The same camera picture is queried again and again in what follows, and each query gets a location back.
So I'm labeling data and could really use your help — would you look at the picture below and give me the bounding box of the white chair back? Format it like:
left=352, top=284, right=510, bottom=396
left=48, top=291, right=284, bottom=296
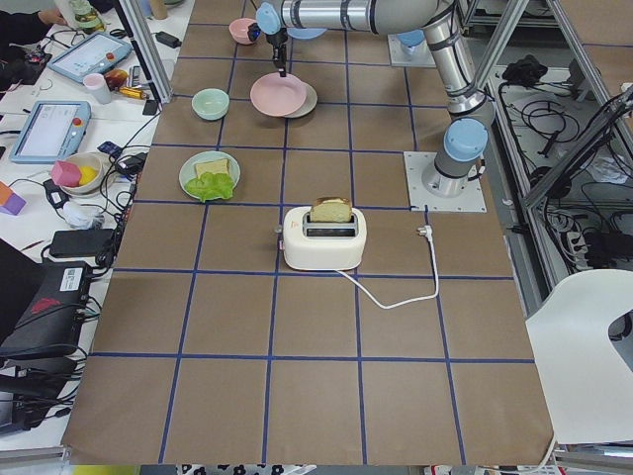
left=526, top=269, right=632, bottom=444

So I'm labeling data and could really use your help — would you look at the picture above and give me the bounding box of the toast in toaster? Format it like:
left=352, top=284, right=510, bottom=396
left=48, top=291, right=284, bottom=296
left=310, top=197, right=352, bottom=223

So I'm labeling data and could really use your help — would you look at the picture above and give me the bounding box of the cream plate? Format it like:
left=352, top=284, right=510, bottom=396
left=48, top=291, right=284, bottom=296
left=287, top=83, right=317, bottom=119

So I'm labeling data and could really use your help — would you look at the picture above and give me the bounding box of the aluminium frame post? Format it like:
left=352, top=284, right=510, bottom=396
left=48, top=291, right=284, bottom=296
left=115, top=0, right=173, bottom=104

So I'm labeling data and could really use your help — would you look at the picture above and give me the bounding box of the green plate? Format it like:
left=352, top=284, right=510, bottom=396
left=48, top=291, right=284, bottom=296
left=179, top=151, right=240, bottom=200

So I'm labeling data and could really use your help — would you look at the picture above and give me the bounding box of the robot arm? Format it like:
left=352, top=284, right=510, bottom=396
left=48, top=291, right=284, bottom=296
left=397, top=30, right=425, bottom=56
left=247, top=0, right=489, bottom=198

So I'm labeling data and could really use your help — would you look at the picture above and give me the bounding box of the white toaster power cable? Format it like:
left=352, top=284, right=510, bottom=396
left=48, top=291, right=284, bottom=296
left=334, top=225, right=441, bottom=311

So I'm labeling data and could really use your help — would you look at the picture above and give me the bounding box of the bread slice on plate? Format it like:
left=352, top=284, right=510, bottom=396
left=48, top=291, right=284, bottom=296
left=194, top=158, right=229, bottom=178

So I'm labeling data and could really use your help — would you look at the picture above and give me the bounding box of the pink cup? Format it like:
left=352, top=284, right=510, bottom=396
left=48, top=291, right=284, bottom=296
left=82, top=73, right=112, bottom=104

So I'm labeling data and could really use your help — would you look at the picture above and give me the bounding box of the yellow toy fruit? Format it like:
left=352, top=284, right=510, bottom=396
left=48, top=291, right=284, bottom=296
left=78, top=165, right=99, bottom=187

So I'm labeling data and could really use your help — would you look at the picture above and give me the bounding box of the toy mango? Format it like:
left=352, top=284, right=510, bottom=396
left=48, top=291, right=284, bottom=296
left=104, top=69, right=129, bottom=91

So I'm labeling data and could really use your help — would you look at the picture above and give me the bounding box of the yellow utility knife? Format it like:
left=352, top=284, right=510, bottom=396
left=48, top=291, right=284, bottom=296
left=118, top=86, right=148, bottom=100

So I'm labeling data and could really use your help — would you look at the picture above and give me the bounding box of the black laptop computer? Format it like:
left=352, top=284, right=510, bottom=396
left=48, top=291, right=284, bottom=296
left=1, top=241, right=90, bottom=360

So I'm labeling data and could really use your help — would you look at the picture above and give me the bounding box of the green bowl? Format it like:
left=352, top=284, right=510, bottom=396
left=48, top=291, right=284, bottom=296
left=191, top=88, right=229, bottom=121

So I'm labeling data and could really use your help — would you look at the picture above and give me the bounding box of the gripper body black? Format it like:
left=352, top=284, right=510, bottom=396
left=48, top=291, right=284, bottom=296
left=247, top=23, right=288, bottom=67

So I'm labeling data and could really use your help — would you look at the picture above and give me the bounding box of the lettuce leaf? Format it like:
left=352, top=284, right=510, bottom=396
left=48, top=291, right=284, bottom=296
left=185, top=172, right=234, bottom=202

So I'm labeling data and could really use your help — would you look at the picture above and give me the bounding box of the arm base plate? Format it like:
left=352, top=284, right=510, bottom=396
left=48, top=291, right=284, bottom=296
left=404, top=151, right=487, bottom=213
left=388, top=35, right=435, bottom=68

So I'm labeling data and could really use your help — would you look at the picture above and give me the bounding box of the pink plate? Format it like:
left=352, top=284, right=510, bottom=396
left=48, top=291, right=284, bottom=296
left=250, top=72, right=307, bottom=117

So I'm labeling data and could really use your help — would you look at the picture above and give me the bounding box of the blue plate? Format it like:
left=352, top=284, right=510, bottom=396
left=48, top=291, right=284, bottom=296
left=287, top=28, right=326, bottom=41

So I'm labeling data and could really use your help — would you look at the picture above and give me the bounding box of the teach pendant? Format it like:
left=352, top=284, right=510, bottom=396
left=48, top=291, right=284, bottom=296
left=47, top=32, right=133, bottom=83
left=9, top=101, right=91, bottom=164

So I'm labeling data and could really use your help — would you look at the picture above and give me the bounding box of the purple toy block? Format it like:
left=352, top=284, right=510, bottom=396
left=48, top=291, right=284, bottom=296
left=0, top=182, right=26, bottom=216

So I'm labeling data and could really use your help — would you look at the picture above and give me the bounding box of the beige bowl with toys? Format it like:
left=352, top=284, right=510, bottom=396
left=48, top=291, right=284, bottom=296
left=59, top=151, right=107, bottom=196

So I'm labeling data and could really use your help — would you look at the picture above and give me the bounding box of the black power adapter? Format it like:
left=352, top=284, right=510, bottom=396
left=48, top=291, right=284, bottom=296
left=48, top=229, right=114, bottom=258

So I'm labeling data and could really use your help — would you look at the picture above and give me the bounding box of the pink cube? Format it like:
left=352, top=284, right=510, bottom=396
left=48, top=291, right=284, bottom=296
left=50, top=160, right=81, bottom=187

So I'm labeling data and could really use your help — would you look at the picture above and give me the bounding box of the teach pendant near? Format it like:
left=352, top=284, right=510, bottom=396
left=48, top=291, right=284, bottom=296
left=9, top=101, right=91, bottom=164

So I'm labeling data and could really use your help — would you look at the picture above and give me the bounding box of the pink bowl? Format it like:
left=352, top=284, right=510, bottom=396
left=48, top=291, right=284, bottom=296
left=228, top=18, right=256, bottom=46

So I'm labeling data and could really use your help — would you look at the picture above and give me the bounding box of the teach pendant far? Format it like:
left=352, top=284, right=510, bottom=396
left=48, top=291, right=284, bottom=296
left=47, top=32, right=133, bottom=83

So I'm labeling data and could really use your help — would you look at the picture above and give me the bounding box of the black small power brick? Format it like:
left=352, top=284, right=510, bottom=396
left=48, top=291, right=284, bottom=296
left=154, top=32, right=182, bottom=48

